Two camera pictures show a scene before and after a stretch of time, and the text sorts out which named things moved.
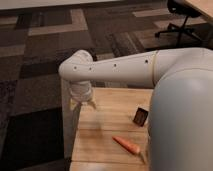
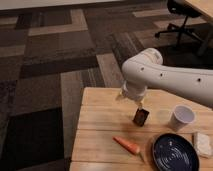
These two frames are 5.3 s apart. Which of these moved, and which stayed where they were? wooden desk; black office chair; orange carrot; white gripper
Moved: white gripper
Stayed: wooden desk; black office chair; orange carrot
